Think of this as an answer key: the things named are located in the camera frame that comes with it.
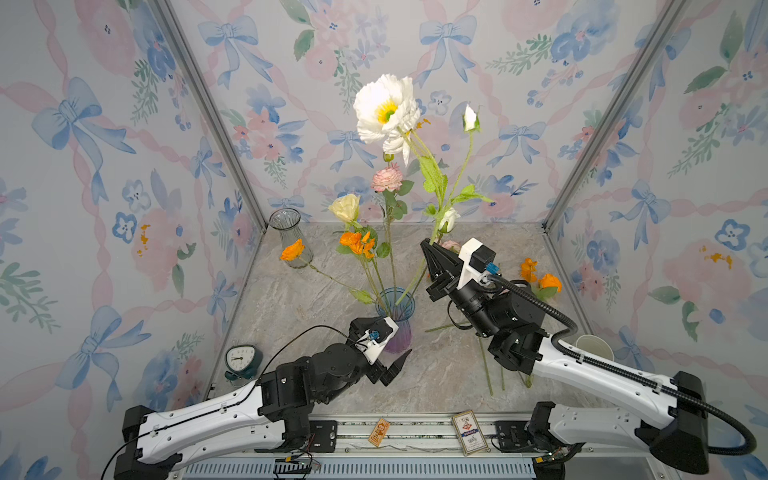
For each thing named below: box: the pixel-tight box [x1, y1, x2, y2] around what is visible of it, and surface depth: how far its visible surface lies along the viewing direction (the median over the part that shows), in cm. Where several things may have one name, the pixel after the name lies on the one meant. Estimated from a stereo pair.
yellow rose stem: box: [328, 194, 385, 301], surface depth 65 cm
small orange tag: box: [368, 418, 390, 448], surface depth 76 cm
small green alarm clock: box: [224, 344, 263, 381], surface depth 84 cm
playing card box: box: [452, 410, 491, 456], surface depth 75 cm
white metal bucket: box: [576, 334, 614, 361], surface depth 80 cm
